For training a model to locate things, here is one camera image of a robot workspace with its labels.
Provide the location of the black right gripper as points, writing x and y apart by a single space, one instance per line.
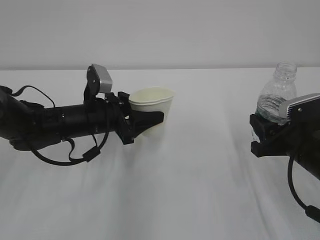
301 140

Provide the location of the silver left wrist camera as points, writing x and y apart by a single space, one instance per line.
98 81

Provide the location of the white paper cup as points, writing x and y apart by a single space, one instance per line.
153 99

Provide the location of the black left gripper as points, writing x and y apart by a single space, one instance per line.
128 123

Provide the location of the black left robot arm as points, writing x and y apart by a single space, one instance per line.
23 122

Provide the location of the clear green-label water bottle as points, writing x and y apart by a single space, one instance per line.
280 88

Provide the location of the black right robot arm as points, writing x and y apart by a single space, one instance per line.
312 165

